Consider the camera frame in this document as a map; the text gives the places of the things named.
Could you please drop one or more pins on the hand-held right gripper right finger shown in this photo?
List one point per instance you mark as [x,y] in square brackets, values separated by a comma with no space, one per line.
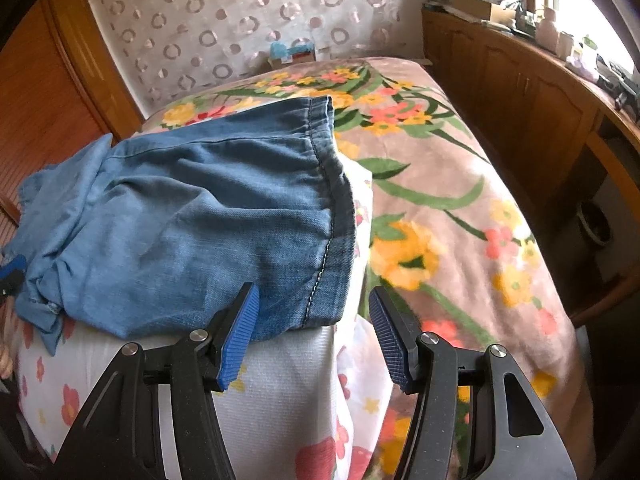
[392,340]

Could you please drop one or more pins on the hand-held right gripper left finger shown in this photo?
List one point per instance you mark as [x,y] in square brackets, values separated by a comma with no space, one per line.
[239,340]

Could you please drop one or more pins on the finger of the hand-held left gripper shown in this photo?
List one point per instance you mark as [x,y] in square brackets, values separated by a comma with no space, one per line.
[12,266]
[10,287]

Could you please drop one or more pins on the blue denim pants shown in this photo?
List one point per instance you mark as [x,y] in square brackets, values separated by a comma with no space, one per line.
[200,220]

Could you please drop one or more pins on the floral fleece blanket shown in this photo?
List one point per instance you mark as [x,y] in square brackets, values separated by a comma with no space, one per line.
[450,220]

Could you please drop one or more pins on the wooden slatted wardrobe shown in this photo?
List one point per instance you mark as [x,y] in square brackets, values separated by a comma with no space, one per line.
[60,75]

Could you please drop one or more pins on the dark trash bin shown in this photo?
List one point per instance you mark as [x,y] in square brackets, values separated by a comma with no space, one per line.
[595,225]

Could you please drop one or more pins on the long wooden cabinet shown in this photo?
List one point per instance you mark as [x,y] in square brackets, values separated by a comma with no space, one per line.
[525,105]

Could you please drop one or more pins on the sheer circle-patterned curtain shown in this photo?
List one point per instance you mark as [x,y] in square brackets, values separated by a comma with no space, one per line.
[225,25]

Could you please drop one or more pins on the pink plastic bag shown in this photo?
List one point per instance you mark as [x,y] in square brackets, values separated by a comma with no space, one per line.
[582,63]

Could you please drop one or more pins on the black gadget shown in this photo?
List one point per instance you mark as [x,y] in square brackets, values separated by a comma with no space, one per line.
[620,85]

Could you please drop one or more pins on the small white bottle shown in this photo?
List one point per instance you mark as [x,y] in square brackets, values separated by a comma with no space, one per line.
[567,46]

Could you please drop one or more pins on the open cardboard box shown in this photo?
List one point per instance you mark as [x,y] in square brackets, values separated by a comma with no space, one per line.
[487,10]

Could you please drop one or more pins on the white jug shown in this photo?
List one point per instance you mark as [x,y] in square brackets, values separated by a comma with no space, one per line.
[548,32]

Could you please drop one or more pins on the window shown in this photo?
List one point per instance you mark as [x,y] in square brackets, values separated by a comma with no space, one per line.
[600,5]

